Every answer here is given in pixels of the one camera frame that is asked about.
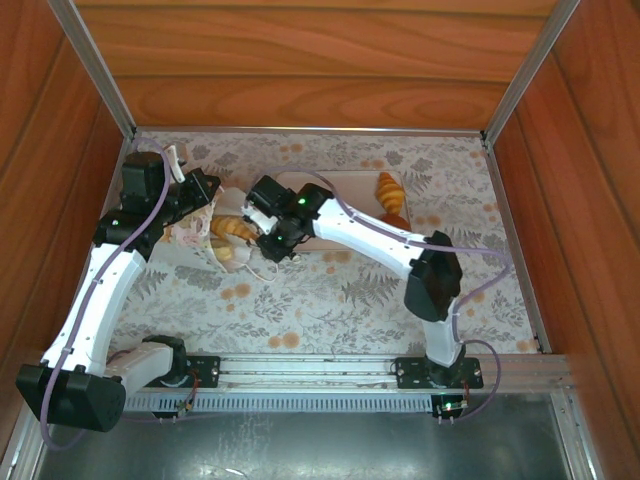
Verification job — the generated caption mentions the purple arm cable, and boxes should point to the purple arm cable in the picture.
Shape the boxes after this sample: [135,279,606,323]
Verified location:
[257,168,514,421]
[38,137,174,451]

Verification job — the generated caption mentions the fake round brown bun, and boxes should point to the fake round brown bun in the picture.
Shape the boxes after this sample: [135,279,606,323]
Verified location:
[375,211,410,232]

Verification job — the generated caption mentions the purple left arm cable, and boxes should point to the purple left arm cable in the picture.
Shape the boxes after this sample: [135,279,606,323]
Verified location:
[38,137,174,451]

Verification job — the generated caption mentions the pastel print paper bag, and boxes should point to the pastel print paper bag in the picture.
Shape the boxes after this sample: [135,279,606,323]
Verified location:
[149,187,282,285]

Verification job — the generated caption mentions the floral print table cover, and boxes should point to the floral print table cover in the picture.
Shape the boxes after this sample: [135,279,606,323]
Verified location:
[107,130,544,357]

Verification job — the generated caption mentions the white slotted cable duct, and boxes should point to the white slotted cable duct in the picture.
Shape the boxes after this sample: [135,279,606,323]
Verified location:
[122,392,434,415]

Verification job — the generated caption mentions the fake golden croissant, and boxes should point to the fake golden croissant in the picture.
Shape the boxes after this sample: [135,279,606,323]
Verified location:
[209,214,260,247]
[375,171,406,212]

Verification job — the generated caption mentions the shiny metal sheet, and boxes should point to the shiny metal sheet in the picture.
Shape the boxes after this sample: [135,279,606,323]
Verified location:
[34,392,574,480]

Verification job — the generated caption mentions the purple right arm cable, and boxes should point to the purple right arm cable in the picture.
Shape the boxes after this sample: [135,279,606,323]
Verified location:
[257,168,514,421]

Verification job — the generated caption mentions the aluminium frame post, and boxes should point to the aluminium frame post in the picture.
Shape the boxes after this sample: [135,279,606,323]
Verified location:
[549,389,601,480]
[0,389,51,480]
[47,0,137,140]
[480,0,582,144]

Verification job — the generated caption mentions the beige plastic tray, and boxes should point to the beige plastic tray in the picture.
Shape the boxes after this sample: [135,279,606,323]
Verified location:
[275,170,414,253]

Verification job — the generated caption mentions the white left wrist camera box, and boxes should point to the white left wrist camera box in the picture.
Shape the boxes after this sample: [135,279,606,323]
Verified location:
[164,144,189,182]

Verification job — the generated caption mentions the aluminium table back rail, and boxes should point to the aluminium table back rail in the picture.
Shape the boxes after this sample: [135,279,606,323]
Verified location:
[133,125,485,138]

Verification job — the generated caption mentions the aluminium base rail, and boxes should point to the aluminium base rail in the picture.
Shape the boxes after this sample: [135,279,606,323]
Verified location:
[127,352,574,394]

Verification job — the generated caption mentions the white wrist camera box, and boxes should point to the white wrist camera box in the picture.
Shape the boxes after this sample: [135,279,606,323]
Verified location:
[241,199,277,235]
[164,144,189,182]

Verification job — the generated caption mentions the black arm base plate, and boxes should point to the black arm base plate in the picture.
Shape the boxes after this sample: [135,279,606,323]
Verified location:
[144,354,221,390]
[394,355,485,391]

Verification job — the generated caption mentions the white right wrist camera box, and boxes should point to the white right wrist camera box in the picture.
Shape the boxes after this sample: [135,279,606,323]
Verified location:
[241,199,277,235]

